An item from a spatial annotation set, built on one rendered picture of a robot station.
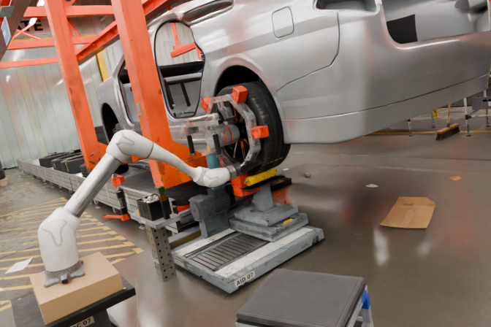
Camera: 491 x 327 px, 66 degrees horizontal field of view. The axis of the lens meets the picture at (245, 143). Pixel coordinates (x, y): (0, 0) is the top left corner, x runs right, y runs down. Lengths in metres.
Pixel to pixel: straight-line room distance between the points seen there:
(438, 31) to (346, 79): 1.75
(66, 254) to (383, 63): 1.84
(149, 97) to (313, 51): 1.28
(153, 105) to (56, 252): 1.28
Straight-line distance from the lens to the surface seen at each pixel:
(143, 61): 2.87
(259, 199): 2.82
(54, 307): 2.00
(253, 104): 2.48
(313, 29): 2.15
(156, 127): 2.85
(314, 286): 1.59
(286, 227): 2.71
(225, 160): 2.82
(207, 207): 2.85
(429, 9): 3.75
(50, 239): 2.05
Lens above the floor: 1.14
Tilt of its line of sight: 8 degrees down
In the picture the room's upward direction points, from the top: 11 degrees counter-clockwise
